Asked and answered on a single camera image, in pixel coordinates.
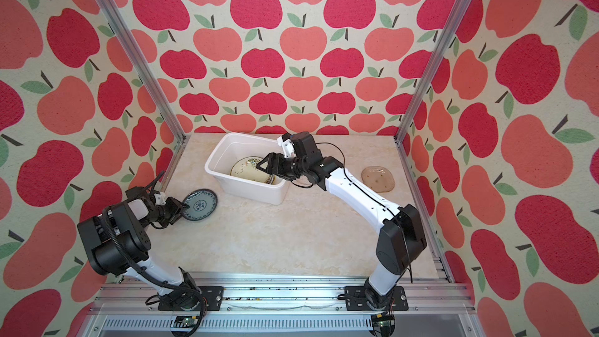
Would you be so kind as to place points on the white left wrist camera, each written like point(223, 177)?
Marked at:
point(159, 198)

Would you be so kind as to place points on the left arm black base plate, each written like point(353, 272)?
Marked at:
point(205, 298)

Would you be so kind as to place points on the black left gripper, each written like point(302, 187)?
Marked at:
point(173, 207)

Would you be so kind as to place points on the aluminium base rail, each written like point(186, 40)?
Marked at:
point(276, 305)

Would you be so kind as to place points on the blue floral green plate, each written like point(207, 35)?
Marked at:
point(199, 205)

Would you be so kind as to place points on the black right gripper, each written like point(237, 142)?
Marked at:
point(275, 166)

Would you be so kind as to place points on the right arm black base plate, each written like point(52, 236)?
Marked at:
point(365, 298)

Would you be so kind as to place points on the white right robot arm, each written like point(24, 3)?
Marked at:
point(401, 238)

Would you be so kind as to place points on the aluminium frame post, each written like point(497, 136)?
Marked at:
point(446, 36)
point(136, 56)

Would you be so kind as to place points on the right aluminium frame post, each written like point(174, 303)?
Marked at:
point(446, 36)

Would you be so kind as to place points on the white plastic bin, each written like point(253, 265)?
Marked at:
point(230, 150)

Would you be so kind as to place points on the cream plate with plant drawing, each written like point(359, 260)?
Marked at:
point(246, 168)

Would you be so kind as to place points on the beige speckled plate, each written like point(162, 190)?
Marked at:
point(378, 178)

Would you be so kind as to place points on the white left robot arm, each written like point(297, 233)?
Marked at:
point(116, 242)

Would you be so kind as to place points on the left aluminium frame post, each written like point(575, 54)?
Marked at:
point(136, 56)

